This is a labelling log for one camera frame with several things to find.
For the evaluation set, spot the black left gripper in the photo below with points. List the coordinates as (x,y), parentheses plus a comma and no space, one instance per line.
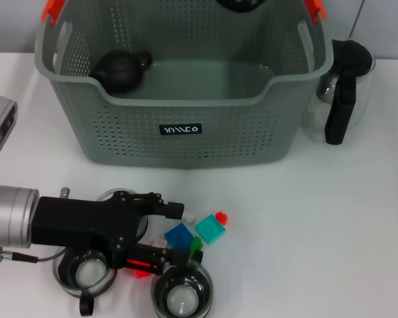
(76,222)

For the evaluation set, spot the translucent white building block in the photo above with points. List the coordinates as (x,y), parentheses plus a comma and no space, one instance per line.
(159,242)

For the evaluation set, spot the blue square building block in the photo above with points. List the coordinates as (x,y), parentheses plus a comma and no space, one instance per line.
(179,235)

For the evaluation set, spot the small white building block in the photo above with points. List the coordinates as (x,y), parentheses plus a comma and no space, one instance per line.
(189,217)

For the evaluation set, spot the green building block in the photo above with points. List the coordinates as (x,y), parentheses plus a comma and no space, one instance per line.
(196,244)

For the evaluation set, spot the large red building block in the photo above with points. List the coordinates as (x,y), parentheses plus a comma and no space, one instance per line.
(141,274)

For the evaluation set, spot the teal square building block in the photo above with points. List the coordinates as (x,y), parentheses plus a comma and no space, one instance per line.
(210,228)

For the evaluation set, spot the small red building block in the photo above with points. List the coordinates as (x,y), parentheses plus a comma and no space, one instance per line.
(222,218)

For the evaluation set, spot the grey-green perforated storage basket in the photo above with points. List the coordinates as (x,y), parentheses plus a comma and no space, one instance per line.
(219,132)

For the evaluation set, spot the black ceramic teapot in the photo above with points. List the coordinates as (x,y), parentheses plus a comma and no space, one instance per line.
(119,73)

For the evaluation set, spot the glass carafe black lid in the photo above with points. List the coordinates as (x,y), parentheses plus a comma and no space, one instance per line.
(345,83)

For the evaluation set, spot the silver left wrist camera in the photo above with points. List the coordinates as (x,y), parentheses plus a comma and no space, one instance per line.
(0,126)

